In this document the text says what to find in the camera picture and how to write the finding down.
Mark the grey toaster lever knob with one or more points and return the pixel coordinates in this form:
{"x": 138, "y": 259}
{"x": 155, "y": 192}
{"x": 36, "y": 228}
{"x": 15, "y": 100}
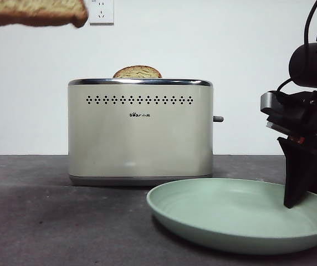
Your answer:
{"x": 218, "y": 119}

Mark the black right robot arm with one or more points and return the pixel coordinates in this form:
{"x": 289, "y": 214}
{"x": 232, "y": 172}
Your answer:
{"x": 305, "y": 66}

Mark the pale green round plate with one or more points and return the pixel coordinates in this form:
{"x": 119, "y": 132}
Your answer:
{"x": 219, "y": 219}

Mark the cream two-slot toaster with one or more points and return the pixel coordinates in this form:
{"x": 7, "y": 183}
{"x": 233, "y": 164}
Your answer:
{"x": 139, "y": 141}

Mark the small round-topped toast slice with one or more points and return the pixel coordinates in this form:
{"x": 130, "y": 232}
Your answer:
{"x": 137, "y": 72}

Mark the large square toast slice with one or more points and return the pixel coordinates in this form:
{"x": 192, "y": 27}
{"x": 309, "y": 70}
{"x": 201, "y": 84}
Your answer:
{"x": 36, "y": 12}

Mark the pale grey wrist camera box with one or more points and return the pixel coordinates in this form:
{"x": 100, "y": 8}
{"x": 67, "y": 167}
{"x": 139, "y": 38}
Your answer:
{"x": 269, "y": 102}

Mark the white wall socket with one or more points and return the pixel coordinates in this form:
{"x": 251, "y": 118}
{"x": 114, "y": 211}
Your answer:
{"x": 101, "y": 12}

